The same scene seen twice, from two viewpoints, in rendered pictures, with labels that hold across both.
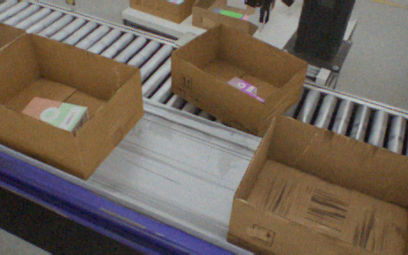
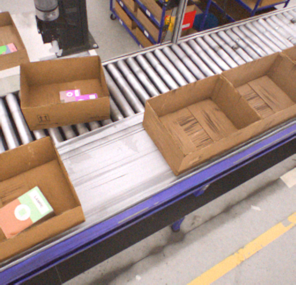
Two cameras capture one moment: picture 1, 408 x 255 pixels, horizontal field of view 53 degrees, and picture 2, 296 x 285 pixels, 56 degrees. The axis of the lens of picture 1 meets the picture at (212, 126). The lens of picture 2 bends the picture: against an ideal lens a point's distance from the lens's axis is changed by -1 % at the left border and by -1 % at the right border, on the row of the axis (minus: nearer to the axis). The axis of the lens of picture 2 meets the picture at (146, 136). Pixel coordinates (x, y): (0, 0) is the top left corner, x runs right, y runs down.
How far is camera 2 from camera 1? 0.62 m
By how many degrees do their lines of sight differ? 38
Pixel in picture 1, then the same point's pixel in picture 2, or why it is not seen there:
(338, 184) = (180, 109)
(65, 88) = not seen: outside the picture
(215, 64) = (32, 92)
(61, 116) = (31, 206)
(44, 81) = not seen: outside the picture
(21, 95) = not seen: outside the picture
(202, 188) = (137, 165)
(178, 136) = (92, 152)
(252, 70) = (60, 80)
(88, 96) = (10, 180)
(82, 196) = (102, 228)
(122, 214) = (131, 214)
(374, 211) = (202, 108)
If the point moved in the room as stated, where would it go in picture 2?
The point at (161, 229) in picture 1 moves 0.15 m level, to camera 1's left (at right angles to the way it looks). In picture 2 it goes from (154, 200) to (128, 231)
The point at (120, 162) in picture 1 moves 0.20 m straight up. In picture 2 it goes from (87, 193) to (81, 170)
